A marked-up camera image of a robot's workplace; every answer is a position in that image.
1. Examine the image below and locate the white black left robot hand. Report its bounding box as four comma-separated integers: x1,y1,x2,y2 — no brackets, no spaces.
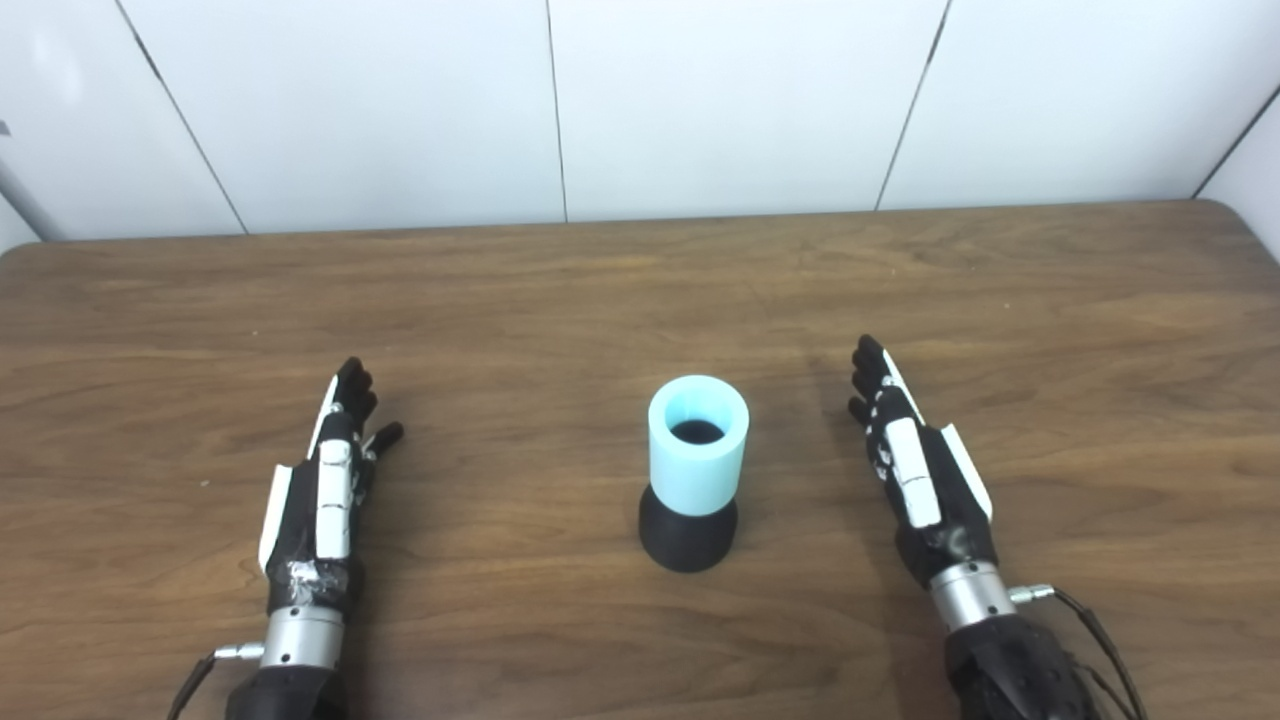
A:
258,357,405,616

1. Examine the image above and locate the light-blue hose piece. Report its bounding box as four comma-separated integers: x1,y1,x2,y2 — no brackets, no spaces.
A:
647,375,751,517

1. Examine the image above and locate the grey corner post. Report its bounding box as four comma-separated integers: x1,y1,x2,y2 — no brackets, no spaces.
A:
0,160,46,243

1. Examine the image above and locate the black funnel-shaped nozzle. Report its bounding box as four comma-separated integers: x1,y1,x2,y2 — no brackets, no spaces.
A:
638,420,739,573

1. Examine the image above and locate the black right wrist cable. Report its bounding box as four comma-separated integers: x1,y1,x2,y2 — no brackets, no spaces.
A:
1008,584,1149,720

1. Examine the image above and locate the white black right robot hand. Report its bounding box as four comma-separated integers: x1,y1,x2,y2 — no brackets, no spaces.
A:
848,334,999,589

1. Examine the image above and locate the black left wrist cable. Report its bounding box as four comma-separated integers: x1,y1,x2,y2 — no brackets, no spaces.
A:
165,642,266,720

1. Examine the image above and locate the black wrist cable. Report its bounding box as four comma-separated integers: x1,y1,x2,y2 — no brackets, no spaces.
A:
165,642,266,720
1008,584,1149,720

